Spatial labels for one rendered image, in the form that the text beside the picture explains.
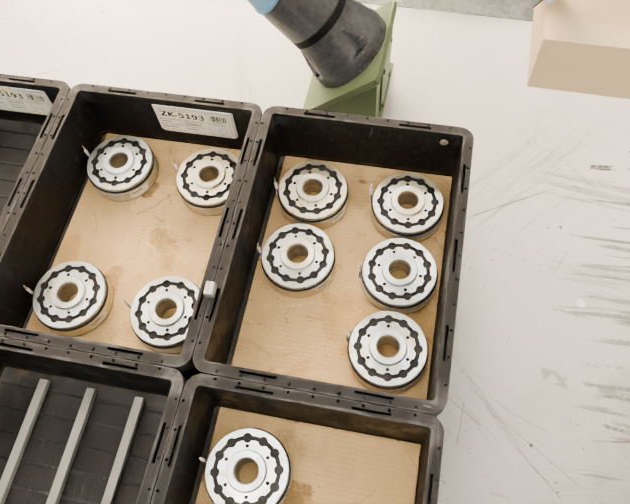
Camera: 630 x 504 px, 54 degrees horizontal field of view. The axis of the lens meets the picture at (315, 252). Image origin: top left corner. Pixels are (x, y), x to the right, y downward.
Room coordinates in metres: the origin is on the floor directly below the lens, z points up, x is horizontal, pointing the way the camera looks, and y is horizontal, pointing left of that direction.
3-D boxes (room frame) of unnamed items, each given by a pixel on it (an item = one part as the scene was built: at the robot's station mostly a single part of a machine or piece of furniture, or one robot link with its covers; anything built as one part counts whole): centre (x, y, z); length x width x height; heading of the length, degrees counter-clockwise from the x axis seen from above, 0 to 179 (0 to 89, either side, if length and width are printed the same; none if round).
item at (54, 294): (0.37, 0.34, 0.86); 0.05 x 0.05 x 0.01
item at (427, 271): (0.34, -0.11, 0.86); 0.10 x 0.10 x 0.01
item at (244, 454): (0.11, 0.11, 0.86); 0.05 x 0.05 x 0.01
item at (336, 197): (0.49, -0.01, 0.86); 0.10 x 0.10 x 0.01
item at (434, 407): (0.37, -0.04, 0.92); 0.40 x 0.30 x 0.02; 162
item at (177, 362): (0.46, 0.25, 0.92); 0.40 x 0.30 x 0.02; 162
